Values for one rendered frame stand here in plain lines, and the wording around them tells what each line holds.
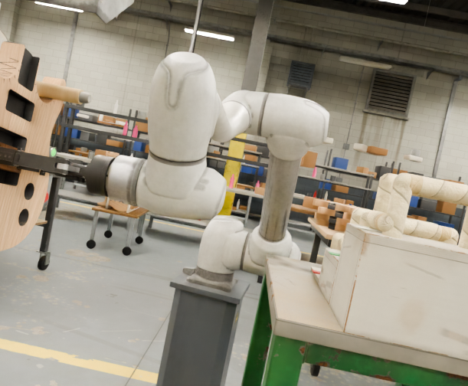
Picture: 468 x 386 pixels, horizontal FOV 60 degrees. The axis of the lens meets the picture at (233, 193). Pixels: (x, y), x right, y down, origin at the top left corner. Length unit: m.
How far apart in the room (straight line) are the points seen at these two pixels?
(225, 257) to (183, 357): 0.41
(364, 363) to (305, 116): 0.68
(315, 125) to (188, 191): 0.58
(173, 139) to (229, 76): 11.59
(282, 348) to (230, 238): 0.88
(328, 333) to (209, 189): 0.32
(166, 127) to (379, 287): 0.43
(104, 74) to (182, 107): 12.35
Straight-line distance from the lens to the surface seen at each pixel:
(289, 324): 0.73
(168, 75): 0.66
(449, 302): 0.77
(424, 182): 0.74
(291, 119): 1.19
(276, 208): 1.40
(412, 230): 0.91
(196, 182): 0.71
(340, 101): 12.32
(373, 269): 0.72
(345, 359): 0.78
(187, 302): 1.62
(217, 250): 1.59
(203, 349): 1.66
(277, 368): 0.77
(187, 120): 0.66
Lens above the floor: 1.16
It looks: 3 degrees down
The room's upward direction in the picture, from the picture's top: 11 degrees clockwise
